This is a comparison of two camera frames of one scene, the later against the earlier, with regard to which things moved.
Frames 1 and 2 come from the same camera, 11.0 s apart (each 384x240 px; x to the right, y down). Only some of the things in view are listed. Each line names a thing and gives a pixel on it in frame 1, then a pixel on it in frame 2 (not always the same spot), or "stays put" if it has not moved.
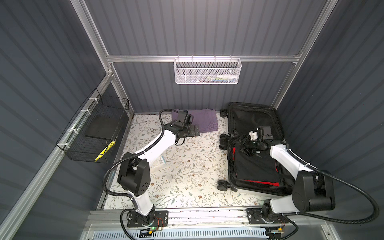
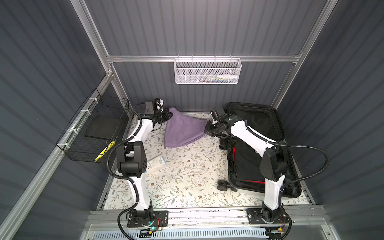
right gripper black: [245, 143] to [207, 130]
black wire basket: [90, 136] stays put
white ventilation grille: [204, 234] stays put
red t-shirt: [260, 167] stays put
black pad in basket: [106, 126] stays put
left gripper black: [191, 128] to [166, 116]
